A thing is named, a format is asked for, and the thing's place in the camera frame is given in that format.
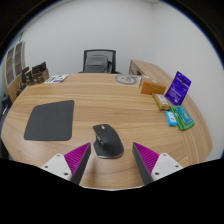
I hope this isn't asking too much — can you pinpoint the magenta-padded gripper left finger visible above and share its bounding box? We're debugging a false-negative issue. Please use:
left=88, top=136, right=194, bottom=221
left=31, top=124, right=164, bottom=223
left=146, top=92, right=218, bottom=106
left=40, top=142, right=92, bottom=185

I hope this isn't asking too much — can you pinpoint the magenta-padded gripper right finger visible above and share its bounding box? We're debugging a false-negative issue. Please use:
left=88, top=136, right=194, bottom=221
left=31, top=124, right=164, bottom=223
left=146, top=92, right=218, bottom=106
left=132, top=142, right=184, bottom=185

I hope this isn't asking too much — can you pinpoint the black computer mouse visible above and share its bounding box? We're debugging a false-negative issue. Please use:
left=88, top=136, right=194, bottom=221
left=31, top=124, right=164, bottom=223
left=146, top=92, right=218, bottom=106
left=92, top=123, right=125, bottom=160

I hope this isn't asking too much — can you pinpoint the dark grey mouse pad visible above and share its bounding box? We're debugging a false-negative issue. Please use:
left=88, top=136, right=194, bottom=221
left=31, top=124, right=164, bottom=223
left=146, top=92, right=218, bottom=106
left=23, top=99, right=75, bottom=142

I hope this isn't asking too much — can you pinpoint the blue wipes pack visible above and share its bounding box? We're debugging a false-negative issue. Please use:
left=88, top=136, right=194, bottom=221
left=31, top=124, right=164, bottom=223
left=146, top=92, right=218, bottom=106
left=164, top=110, right=178, bottom=127

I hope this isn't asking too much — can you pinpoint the green packet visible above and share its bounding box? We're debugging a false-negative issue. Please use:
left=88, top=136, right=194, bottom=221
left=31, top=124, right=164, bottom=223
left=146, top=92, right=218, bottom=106
left=169, top=105, right=196, bottom=131

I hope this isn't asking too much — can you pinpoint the yellow-brown packet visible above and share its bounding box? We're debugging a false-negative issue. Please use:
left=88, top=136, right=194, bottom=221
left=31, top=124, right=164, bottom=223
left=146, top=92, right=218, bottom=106
left=152, top=92, right=172, bottom=111

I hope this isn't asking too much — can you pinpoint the large black office chair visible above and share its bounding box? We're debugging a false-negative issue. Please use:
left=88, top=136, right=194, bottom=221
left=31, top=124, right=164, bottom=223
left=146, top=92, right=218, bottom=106
left=0, top=94, right=13, bottom=134

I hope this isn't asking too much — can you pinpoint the purple card package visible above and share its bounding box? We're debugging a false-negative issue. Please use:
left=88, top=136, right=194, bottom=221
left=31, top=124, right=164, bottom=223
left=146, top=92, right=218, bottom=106
left=164, top=70, right=192, bottom=107

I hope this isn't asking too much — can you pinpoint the orange-brown box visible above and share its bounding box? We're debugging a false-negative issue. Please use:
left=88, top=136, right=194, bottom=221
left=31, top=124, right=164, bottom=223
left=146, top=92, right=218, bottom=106
left=138, top=78, right=167, bottom=96

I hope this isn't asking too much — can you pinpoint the white leaflet with coloured prints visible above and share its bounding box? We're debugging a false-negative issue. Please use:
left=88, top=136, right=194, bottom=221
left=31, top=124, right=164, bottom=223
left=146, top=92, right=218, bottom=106
left=43, top=73, right=70, bottom=84

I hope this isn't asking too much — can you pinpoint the brown box with black top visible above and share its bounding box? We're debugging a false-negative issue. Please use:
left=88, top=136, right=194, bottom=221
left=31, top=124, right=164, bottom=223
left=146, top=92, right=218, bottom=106
left=31, top=61, right=50, bottom=84

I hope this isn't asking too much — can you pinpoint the small black chair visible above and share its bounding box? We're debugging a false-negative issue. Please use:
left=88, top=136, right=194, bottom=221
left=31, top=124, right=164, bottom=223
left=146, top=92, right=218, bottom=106
left=17, top=66, right=31, bottom=96

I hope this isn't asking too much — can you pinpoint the round grey printed sheet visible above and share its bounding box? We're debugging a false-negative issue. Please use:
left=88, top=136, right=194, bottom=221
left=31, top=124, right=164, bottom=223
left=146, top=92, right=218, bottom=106
left=114, top=73, right=141, bottom=86

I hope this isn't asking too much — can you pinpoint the wooden side desk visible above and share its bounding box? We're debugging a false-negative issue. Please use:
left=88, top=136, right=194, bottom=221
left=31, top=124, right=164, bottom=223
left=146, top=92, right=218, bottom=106
left=128, top=59, right=178, bottom=88

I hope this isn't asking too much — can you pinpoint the wooden shelf unit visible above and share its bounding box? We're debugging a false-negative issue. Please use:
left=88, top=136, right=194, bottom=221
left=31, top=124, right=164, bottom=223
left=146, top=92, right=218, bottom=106
left=2, top=41, right=27, bottom=101

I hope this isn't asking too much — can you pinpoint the grey mesh office chair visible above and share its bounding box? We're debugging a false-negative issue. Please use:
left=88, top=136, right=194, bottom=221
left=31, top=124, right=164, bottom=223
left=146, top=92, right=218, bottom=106
left=78, top=49, right=121, bottom=75

